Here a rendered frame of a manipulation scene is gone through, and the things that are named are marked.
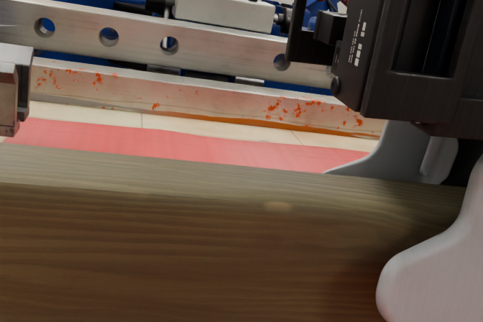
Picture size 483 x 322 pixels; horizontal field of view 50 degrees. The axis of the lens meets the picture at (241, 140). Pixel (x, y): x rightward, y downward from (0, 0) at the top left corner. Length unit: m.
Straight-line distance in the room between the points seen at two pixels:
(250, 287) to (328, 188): 0.04
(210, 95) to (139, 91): 0.07
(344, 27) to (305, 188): 0.05
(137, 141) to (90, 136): 0.04
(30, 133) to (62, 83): 0.10
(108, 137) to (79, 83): 0.10
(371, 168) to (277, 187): 0.06
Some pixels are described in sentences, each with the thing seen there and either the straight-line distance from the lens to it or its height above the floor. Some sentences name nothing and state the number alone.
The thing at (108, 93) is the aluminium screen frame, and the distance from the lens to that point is 0.55.
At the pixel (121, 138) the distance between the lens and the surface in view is 0.47.
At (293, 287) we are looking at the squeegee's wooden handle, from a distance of 0.16.
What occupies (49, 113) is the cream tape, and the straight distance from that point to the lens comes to 0.52.
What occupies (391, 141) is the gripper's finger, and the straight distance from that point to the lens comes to 0.20.
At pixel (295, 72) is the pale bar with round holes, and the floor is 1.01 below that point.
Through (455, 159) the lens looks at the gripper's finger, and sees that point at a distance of 0.20.
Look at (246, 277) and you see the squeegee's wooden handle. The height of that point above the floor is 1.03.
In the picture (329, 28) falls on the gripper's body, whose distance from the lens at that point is 0.16.
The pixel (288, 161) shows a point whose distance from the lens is 0.48.
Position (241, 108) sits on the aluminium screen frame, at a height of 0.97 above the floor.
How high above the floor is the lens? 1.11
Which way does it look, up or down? 18 degrees down
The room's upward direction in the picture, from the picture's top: 11 degrees clockwise
